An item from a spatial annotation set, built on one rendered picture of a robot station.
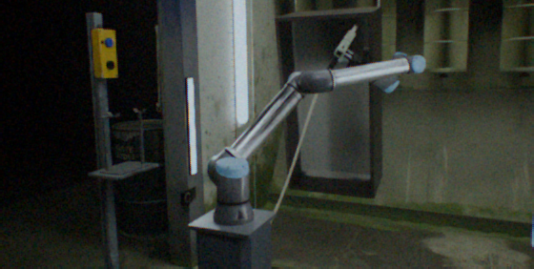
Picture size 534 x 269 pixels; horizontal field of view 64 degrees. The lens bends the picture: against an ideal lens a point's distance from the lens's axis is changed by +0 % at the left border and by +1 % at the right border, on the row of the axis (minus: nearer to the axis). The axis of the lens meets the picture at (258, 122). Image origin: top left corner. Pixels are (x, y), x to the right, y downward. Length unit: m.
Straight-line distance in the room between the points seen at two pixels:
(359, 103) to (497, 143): 1.32
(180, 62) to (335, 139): 1.27
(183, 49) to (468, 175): 2.43
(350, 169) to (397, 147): 0.76
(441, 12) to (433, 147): 1.10
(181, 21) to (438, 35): 2.04
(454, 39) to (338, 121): 1.17
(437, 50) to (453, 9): 0.33
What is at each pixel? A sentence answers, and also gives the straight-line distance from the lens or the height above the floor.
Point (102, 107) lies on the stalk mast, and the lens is 2.51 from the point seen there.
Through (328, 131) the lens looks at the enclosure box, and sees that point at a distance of 3.19.
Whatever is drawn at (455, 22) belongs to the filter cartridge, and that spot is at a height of 1.65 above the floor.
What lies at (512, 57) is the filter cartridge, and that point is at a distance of 3.76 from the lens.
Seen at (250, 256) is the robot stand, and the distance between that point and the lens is 1.92.
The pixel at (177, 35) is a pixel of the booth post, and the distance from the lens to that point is 2.76.
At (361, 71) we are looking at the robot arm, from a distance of 2.17.
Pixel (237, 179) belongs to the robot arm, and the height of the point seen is 0.84.
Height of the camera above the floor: 1.34
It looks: 8 degrees down
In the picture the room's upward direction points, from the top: 1 degrees counter-clockwise
